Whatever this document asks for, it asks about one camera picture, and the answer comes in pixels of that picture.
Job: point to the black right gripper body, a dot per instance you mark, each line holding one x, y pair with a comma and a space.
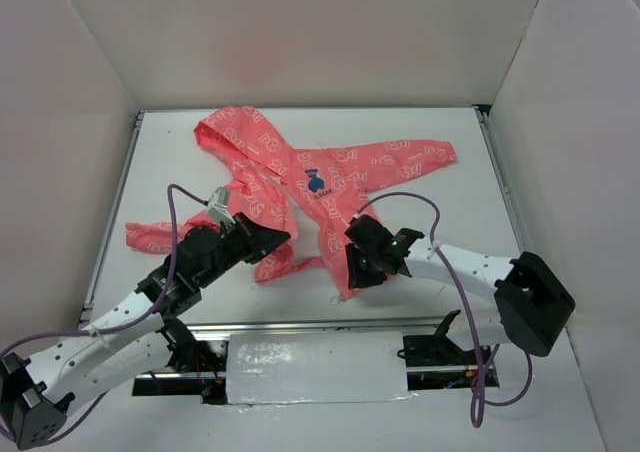
361, 254

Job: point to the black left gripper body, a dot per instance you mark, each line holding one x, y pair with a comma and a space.
245, 239

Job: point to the pink bear print jacket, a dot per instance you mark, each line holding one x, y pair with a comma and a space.
270, 178

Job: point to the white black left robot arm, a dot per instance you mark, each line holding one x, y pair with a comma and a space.
143, 332

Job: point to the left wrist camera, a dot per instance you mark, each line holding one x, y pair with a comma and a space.
217, 207

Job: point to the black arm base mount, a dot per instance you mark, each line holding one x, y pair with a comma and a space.
434, 352

